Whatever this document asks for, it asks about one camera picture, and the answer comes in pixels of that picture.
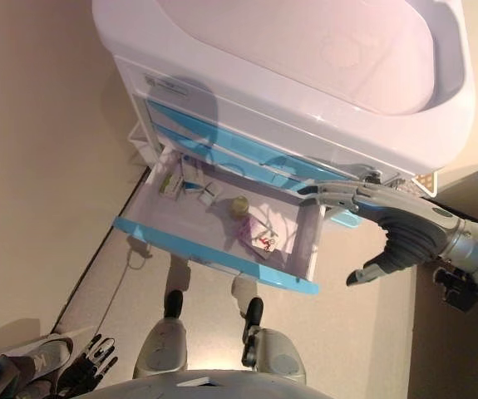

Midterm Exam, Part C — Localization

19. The blue fronted cart drawer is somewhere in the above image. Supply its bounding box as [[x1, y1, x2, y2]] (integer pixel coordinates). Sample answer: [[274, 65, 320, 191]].
[[140, 95, 364, 175], [112, 147, 327, 296], [153, 120, 321, 188]]

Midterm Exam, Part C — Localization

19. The black robot foot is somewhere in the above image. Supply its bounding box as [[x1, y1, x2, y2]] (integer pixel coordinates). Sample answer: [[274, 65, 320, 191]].
[[164, 289, 185, 320], [244, 296, 264, 329]]

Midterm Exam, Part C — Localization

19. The silver robot right leg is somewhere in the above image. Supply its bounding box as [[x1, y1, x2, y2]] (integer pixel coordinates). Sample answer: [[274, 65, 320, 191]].
[[240, 319, 308, 386]]

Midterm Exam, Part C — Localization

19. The white box crossed lines print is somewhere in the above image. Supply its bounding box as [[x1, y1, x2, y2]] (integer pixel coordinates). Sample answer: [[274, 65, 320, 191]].
[[196, 182, 223, 207]]

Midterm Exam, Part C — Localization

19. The white medical cart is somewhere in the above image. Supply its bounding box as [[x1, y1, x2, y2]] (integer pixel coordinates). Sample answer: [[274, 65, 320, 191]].
[[91, 0, 478, 200]]

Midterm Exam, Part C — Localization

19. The silver robot left leg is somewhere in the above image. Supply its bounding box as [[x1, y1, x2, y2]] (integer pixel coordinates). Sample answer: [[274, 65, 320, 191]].
[[132, 318, 190, 379]]

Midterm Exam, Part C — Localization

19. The brown trouser leg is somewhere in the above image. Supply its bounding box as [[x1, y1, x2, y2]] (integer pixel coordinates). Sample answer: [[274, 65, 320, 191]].
[[0, 352, 57, 399]]

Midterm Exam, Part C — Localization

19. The white blue medicine box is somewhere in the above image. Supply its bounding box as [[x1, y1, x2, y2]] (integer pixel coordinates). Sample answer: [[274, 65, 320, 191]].
[[182, 178, 206, 196]]

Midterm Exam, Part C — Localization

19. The silver robot leg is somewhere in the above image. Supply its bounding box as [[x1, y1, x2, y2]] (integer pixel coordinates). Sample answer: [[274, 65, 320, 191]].
[[240, 319, 308, 386], [132, 318, 190, 379]]

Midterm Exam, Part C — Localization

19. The black robot left foot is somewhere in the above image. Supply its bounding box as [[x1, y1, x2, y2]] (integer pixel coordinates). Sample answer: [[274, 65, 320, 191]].
[[164, 289, 185, 320]]

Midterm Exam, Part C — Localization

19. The grey blue sneaker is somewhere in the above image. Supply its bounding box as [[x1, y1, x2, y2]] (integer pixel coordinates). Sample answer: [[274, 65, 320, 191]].
[[0, 336, 76, 382]]

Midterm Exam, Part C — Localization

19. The green white medicine box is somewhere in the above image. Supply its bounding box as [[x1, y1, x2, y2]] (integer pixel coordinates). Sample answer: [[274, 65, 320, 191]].
[[157, 172, 188, 200]]

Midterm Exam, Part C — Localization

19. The pink calcium granules box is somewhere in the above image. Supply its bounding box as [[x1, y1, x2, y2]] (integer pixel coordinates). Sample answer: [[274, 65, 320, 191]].
[[234, 218, 273, 250]]

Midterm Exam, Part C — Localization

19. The bag of yellow items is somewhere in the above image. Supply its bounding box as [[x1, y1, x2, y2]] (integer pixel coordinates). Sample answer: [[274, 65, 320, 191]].
[[226, 195, 253, 221]]

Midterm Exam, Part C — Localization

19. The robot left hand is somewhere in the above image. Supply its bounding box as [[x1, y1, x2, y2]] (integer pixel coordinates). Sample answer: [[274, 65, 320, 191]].
[[57, 332, 119, 396]]

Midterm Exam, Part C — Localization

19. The black robot right foot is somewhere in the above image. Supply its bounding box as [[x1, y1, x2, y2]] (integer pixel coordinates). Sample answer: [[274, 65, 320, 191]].
[[244, 296, 264, 329]]

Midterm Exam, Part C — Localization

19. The thin white floor cable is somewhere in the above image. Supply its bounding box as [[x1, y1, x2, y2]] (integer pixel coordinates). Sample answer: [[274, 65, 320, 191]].
[[96, 244, 150, 333]]

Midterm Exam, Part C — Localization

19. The white box red print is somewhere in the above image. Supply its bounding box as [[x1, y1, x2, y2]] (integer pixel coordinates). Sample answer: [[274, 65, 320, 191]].
[[253, 215, 296, 261]]

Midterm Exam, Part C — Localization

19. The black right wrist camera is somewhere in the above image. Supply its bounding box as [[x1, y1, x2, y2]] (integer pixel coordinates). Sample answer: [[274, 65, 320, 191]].
[[433, 268, 478, 313]]

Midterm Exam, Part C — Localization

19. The white upright medicine box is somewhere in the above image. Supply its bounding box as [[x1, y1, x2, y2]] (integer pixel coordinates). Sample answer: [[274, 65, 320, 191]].
[[180, 153, 206, 180]]

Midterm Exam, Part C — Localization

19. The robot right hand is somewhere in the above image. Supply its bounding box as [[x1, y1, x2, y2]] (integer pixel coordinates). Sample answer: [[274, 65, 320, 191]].
[[296, 178, 459, 288]]

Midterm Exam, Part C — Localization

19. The blue lidded waste bin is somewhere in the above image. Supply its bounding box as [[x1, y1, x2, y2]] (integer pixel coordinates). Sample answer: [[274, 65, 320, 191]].
[[323, 205, 360, 229]]

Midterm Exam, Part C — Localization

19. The grey robot torso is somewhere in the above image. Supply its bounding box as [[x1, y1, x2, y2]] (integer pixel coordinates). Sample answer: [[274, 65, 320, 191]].
[[84, 367, 306, 399]]

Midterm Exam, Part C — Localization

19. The white side basket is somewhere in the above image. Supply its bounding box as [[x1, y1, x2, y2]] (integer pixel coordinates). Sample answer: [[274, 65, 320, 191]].
[[126, 124, 159, 167]]

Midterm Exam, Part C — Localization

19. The white perforated basket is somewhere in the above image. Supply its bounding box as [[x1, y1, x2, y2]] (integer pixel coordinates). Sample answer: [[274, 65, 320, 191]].
[[387, 170, 438, 199]]

